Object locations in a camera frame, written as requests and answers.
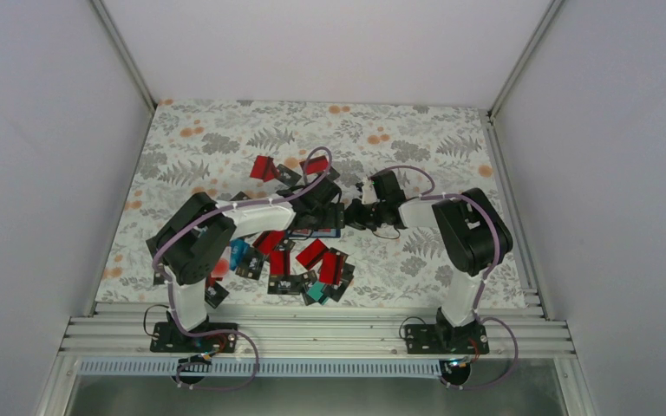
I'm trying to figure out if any black VIP card far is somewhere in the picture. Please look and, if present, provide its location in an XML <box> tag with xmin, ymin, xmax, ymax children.
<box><xmin>275</xmin><ymin>164</ymin><xmax>302</xmax><ymax>188</ymax></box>

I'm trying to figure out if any teal card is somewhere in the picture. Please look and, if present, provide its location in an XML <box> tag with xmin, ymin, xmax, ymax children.
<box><xmin>303</xmin><ymin>283</ymin><xmax>329</xmax><ymax>306</ymax></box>

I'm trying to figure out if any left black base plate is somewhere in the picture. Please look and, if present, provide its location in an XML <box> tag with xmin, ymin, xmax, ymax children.
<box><xmin>149</xmin><ymin>322</ymin><xmax>238</xmax><ymax>354</ymax></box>

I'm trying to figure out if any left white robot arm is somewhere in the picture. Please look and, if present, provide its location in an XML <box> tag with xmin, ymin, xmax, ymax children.
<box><xmin>146</xmin><ymin>178</ymin><xmax>343</xmax><ymax>351</ymax></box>

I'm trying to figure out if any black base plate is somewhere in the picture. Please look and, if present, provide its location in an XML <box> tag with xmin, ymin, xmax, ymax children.
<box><xmin>149</xmin><ymin>322</ymin><xmax>238</xmax><ymax>354</ymax></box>
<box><xmin>403</xmin><ymin>322</ymin><xmax>490</xmax><ymax>355</ymax></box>

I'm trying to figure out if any red card far left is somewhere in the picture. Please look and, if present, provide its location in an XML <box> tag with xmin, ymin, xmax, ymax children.
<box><xmin>250</xmin><ymin>155</ymin><xmax>278</xmax><ymax>182</ymax></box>

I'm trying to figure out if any red card centre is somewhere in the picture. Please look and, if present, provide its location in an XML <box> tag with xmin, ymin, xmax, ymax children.
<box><xmin>296</xmin><ymin>239</ymin><xmax>329</xmax><ymax>270</ymax></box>

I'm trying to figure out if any floral table mat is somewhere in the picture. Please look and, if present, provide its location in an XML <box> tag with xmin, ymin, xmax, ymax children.
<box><xmin>95</xmin><ymin>100</ymin><xmax>527</xmax><ymax>309</ymax></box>

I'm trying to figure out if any red black stripe card far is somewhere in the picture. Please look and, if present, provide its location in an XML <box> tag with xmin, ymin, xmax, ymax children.
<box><xmin>299</xmin><ymin>156</ymin><xmax>330</xmax><ymax>176</ymax></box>

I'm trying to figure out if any black card near base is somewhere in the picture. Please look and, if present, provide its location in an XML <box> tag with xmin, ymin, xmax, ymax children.
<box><xmin>205</xmin><ymin>283</ymin><xmax>229</xmax><ymax>309</ymax></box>

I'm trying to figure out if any white red spot card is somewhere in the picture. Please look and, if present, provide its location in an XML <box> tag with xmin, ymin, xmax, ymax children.
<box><xmin>210</xmin><ymin>247</ymin><xmax>231</xmax><ymax>280</ymax></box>

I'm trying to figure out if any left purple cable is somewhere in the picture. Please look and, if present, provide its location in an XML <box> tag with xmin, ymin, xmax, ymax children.
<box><xmin>151</xmin><ymin>146</ymin><xmax>334</xmax><ymax>393</ymax></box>

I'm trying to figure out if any black VIP card front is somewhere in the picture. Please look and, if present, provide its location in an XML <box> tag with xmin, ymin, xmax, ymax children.
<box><xmin>267</xmin><ymin>275</ymin><xmax>305</xmax><ymax>296</ymax></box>

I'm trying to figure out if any blue card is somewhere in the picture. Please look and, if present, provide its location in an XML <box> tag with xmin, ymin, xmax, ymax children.
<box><xmin>229</xmin><ymin>238</ymin><xmax>250</xmax><ymax>270</ymax></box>

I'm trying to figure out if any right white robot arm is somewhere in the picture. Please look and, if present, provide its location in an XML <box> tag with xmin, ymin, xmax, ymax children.
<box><xmin>344</xmin><ymin>170</ymin><xmax>513</xmax><ymax>353</ymax></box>

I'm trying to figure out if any black vip card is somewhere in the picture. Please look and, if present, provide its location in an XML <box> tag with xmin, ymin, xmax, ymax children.
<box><xmin>267</xmin><ymin>275</ymin><xmax>305</xmax><ymax>296</ymax></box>
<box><xmin>275</xmin><ymin>164</ymin><xmax>302</xmax><ymax>188</ymax></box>

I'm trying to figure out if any blue card holder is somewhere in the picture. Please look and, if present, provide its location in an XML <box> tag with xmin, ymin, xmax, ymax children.
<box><xmin>286</xmin><ymin>229</ymin><xmax>341</xmax><ymax>240</ymax></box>

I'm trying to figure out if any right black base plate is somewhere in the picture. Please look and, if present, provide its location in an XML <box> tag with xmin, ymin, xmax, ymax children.
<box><xmin>403</xmin><ymin>322</ymin><xmax>490</xmax><ymax>355</ymax></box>

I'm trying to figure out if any aluminium rail frame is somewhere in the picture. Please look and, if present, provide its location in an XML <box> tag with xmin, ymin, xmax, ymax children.
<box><xmin>59</xmin><ymin>302</ymin><xmax>576</xmax><ymax>359</ymax></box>

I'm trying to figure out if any red card cluster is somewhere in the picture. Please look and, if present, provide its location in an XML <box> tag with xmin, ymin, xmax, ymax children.
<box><xmin>318</xmin><ymin>250</ymin><xmax>347</xmax><ymax>285</ymax></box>
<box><xmin>252</xmin><ymin>231</ymin><xmax>285</xmax><ymax>256</ymax></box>

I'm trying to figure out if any grey perforated cable duct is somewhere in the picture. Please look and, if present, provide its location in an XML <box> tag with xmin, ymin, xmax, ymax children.
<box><xmin>75</xmin><ymin>357</ymin><xmax>441</xmax><ymax>379</ymax></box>

